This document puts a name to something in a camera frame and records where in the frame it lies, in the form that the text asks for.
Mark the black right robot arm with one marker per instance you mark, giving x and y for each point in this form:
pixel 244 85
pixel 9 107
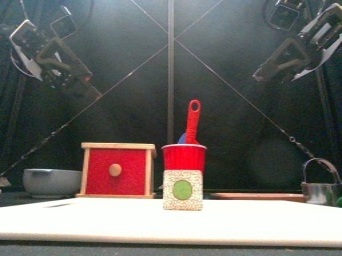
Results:
pixel 331 2

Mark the toy sushi roll green centre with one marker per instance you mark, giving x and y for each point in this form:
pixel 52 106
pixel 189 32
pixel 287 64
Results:
pixel 181 190

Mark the blue toy utensil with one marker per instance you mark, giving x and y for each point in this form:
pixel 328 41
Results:
pixel 181 139

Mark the wooden box with red drawer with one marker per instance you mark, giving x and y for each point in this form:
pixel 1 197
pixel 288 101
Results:
pixel 116 180

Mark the grey bowl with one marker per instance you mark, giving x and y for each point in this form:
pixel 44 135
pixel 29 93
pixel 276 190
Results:
pixel 50 182

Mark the red plastic cup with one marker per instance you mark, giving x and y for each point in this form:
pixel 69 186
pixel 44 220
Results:
pixel 183 158

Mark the brown flat tray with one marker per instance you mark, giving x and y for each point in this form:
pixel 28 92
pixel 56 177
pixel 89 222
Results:
pixel 254 196

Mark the white cutting board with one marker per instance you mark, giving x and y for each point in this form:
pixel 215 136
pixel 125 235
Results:
pixel 177 223

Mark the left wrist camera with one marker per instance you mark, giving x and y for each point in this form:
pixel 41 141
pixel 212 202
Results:
pixel 62 24

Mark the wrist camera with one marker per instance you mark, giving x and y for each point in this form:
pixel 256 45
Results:
pixel 62 24
pixel 283 15

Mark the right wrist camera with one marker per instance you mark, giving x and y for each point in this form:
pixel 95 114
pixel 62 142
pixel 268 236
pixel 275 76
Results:
pixel 283 15

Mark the vertical metal frame pole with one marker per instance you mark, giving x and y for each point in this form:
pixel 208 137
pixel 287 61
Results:
pixel 171 66

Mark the white corner bracket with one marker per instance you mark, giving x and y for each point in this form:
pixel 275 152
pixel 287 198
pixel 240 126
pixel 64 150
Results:
pixel 4 182

